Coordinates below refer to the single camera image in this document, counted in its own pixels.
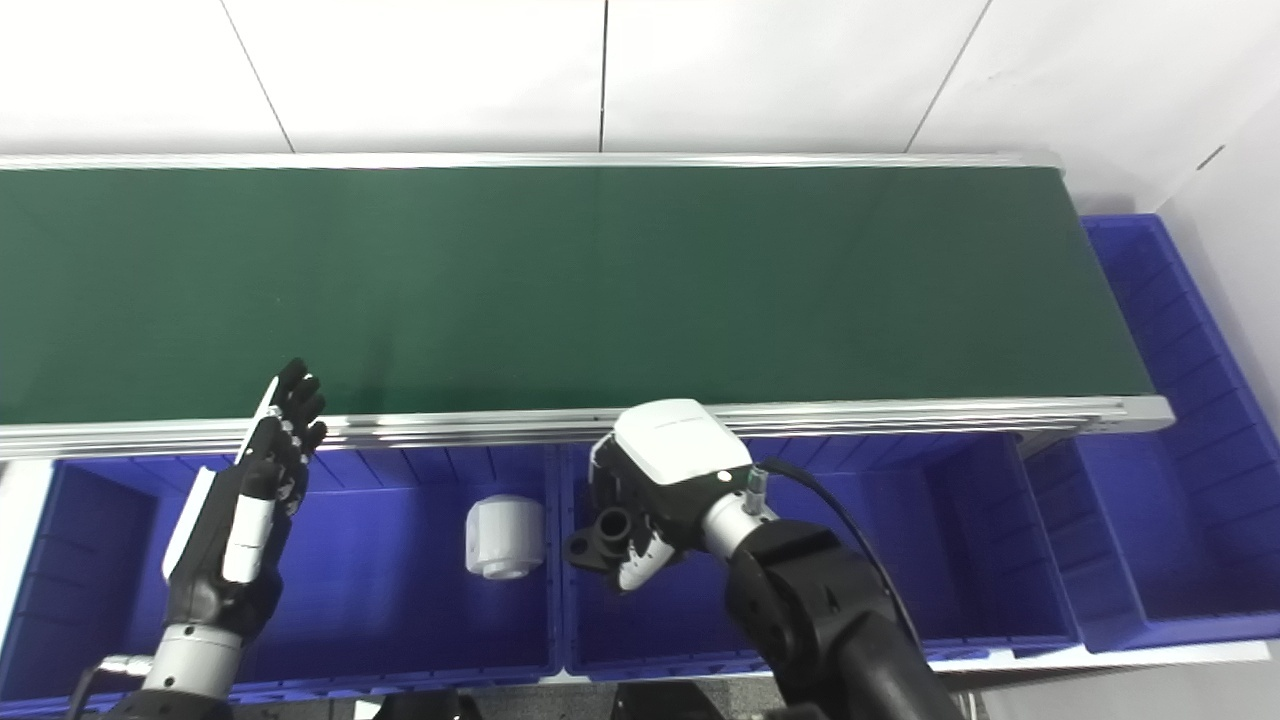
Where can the green conveyor belt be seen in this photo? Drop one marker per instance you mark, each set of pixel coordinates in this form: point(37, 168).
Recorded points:
point(450, 428)
point(600, 290)

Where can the black plastic bracket part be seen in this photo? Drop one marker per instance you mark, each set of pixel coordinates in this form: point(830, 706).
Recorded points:
point(605, 538)

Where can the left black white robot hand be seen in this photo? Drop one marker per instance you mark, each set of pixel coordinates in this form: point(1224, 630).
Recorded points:
point(215, 570)

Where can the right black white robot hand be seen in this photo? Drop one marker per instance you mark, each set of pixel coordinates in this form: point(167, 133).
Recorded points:
point(675, 450)

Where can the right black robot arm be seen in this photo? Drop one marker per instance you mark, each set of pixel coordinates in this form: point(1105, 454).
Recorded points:
point(820, 620)

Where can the white cylindrical plastic part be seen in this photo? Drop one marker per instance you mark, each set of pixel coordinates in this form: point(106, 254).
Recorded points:
point(505, 535)

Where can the black robot torso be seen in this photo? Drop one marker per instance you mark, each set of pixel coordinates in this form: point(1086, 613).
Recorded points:
point(665, 705)

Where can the blue plastic bin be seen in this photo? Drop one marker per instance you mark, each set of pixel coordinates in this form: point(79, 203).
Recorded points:
point(390, 590)
point(950, 560)
point(1190, 520)

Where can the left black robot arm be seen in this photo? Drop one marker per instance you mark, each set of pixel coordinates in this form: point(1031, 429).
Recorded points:
point(195, 665)

